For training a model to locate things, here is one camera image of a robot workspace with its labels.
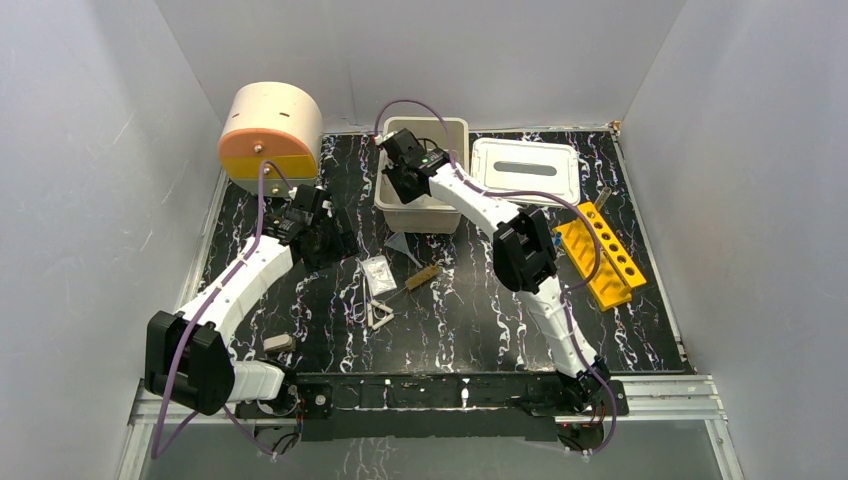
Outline clear plastic funnel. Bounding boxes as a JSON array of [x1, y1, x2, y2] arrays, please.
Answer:
[[385, 232, 423, 269]]

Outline white paper tag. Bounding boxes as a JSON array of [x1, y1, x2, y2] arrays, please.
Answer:
[[360, 255, 397, 296]]

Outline white clay triangle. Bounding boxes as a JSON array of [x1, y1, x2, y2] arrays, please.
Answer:
[[366, 300, 395, 330]]

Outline clear glass test tube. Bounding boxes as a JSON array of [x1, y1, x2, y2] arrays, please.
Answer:
[[593, 186, 612, 211]]

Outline yellow test tube rack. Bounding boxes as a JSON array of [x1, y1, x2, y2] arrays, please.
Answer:
[[553, 200, 649, 313]]

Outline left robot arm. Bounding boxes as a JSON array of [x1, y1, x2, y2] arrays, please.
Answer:
[[144, 185, 359, 416]]

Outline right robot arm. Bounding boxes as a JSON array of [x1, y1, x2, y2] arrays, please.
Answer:
[[374, 129, 618, 419]]

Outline beige plastic bin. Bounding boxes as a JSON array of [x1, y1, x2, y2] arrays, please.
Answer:
[[374, 116, 471, 234]]

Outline white bin lid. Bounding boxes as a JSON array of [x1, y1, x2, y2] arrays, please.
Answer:
[[469, 138, 581, 205]]

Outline small beige stopper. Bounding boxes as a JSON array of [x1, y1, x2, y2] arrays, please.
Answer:
[[263, 334, 297, 354]]

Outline round beige drawer cabinet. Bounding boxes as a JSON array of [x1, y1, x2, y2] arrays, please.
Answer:
[[217, 81, 324, 197]]

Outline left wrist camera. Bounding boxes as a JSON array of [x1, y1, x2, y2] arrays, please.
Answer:
[[315, 199, 335, 223]]

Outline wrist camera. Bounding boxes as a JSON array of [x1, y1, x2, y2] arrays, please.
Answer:
[[373, 131, 398, 152], [315, 199, 335, 223]]

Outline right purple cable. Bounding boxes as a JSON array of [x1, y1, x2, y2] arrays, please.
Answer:
[[372, 99, 621, 458]]

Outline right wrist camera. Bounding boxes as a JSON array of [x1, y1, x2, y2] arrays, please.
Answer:
[[373, 131, 398, 152]]

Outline black base frame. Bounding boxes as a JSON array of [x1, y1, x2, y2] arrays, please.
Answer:
[[236, 372, 630, 450]]

